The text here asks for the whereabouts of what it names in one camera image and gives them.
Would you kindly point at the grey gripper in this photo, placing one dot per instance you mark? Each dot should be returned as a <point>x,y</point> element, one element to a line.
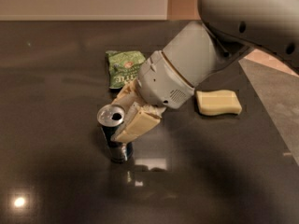
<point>162,79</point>

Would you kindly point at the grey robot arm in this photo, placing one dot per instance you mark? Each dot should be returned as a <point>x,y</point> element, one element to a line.
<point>228,31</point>

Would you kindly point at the green jalapeno chip bag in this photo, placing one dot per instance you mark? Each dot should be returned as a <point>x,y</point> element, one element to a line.
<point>123,66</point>

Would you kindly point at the yellow sponge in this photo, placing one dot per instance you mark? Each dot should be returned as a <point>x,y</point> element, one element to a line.
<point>214,103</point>

